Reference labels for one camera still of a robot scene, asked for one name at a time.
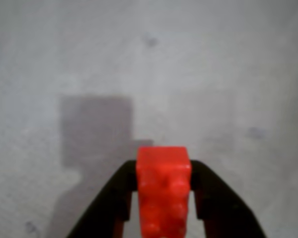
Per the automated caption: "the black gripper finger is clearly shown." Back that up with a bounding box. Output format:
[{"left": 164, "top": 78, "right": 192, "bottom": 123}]
[
  {"left": 188, "top": 160, "right": 267, "bottom": 238},
  {"left": 65, "top": 160, "right": 140, "bottom": 238}
]

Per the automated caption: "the red lego block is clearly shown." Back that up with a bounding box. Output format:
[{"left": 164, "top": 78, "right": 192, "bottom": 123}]
[{"left": 136, "top": 146, "right": 192, "bottom": 238}]

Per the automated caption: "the brown cardboard sheet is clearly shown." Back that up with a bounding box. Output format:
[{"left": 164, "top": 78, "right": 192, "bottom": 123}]
[{"left": 0, "top": 0, "right": 298, "bottom": 238}]

